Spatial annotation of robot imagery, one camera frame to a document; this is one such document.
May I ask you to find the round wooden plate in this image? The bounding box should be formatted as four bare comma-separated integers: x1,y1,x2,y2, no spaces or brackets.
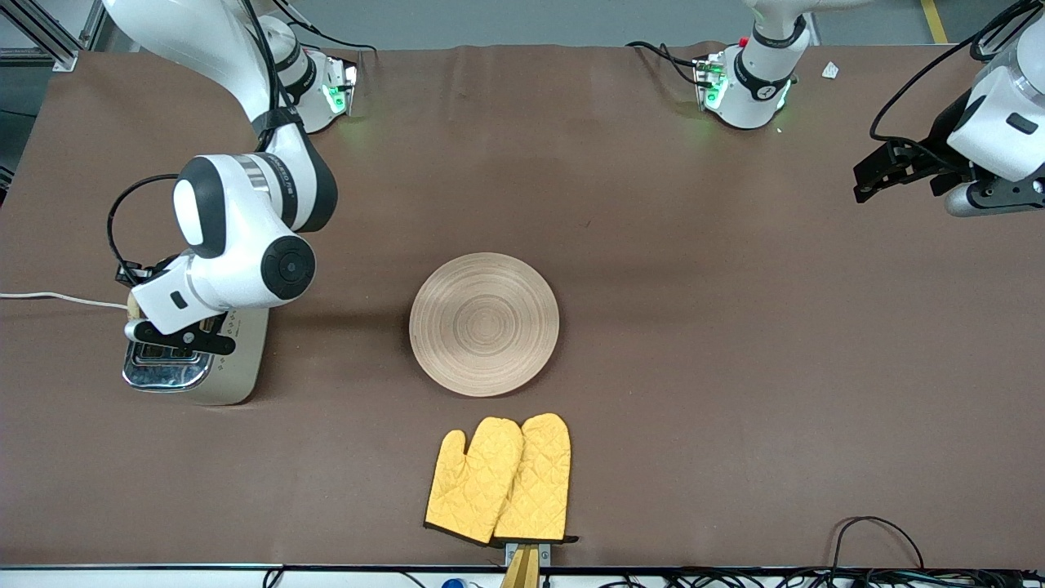
409,252,561,399

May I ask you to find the beige chrome two-slot toaster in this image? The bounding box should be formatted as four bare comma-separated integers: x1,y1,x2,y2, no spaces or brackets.
122,306,271,407

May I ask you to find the yellow quilted oven mitt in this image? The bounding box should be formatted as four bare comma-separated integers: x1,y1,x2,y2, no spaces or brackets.
424,416,524,546
492,412,580,546

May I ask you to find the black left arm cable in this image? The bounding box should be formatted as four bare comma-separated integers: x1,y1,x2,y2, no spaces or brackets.
869,0,1045,148

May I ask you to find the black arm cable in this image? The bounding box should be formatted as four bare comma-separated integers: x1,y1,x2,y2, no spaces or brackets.
106,0,284,288
869,0,1045,148

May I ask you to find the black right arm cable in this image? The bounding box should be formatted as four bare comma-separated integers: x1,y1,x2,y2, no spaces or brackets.
106,0,284,288

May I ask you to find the white toaster power cable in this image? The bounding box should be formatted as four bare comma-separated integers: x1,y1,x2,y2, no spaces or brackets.
0,292,131,312

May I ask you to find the black left base cable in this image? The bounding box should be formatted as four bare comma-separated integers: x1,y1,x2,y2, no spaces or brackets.
626,40,705,87

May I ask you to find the black base cable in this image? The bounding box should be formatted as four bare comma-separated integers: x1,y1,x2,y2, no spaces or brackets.
273,0,379,56
626,40,705,87

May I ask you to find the black right base cable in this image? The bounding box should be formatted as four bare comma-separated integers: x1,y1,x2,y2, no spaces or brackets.
273,0,379,56

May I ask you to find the aluminium frame profile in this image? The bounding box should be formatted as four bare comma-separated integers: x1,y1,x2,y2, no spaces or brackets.
0,0,112,73

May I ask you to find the black looped cable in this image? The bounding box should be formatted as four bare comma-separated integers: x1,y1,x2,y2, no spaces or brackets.
830,515,926,572

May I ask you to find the black cable bundle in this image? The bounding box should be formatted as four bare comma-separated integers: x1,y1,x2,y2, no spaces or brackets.
604,568,1045,588

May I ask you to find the grey metal bracket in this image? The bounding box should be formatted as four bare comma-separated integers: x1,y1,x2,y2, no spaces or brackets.
505,541,553,569

